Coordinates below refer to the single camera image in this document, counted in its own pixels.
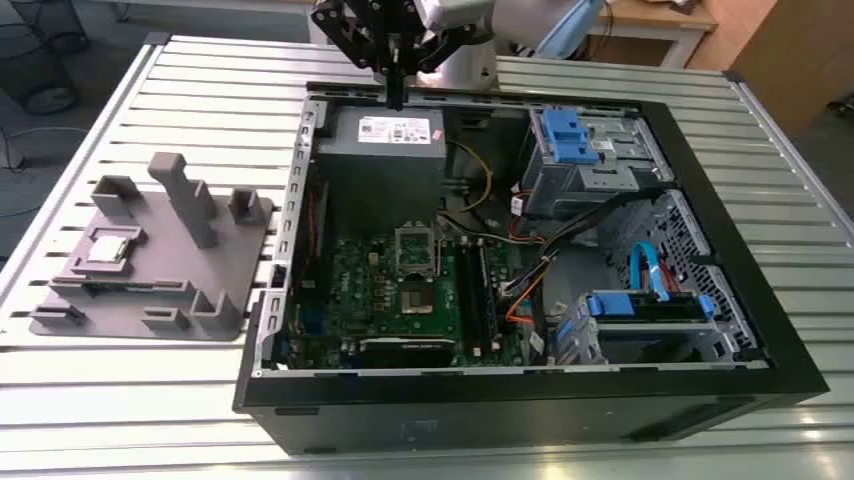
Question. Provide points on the blue plastic clip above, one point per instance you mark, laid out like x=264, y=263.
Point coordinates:
x=566, y=340

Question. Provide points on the green motherboard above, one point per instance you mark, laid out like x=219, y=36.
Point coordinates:
x=361, y=310

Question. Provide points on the blue plastic drive bracket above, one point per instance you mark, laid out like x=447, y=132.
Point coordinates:
x=567, y=125

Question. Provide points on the blue VGA port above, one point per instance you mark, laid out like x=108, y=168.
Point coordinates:
x=314, y=320

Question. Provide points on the black hard disk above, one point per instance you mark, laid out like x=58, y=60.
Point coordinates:
x=667, y=307

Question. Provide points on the black PC case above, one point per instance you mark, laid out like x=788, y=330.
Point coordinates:
x=467, y=415

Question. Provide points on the grey metal disk bay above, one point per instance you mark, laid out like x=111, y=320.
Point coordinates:
x=661, y=327

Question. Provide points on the silver CPU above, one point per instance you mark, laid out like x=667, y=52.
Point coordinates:
x=110, y=248

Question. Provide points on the NVIDIA graphics card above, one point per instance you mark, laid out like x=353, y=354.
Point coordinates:
x=407, y=352

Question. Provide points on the green RAM stick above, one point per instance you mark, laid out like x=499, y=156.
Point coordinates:
x=120, y=288

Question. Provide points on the black chair base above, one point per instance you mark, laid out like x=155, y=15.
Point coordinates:
x=846, y=106

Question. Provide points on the black RAM slot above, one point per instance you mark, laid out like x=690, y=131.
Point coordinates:
x=471, y=300
x=465, y=300
x=479, y=300

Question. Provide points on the grey power supply unit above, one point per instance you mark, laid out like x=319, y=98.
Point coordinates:
x=401, y=150

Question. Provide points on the CPU socket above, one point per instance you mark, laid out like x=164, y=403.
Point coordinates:
x=419, y=300

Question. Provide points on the white-framed wooden desk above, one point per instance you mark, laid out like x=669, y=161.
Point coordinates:
x=122, y=10
x=674, y=20

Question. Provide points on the wooden cabinet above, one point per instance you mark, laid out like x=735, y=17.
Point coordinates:
x=788, y=60

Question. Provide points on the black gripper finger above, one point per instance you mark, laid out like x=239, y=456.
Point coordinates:
x=390, y=92
x=401, y=92

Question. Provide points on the grey parts rack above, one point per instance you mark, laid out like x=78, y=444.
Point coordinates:
x=167, y=280

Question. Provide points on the black mesh waste bin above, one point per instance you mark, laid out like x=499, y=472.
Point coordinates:
x=67, y=30
x=34, y=75

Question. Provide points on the grey metal drive cage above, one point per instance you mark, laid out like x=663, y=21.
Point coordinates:
x=601, y=180

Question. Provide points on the blue disk carrier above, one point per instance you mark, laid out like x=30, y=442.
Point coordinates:
x=610, y=306

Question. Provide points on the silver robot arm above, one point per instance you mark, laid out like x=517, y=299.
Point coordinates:
x=467, y=65

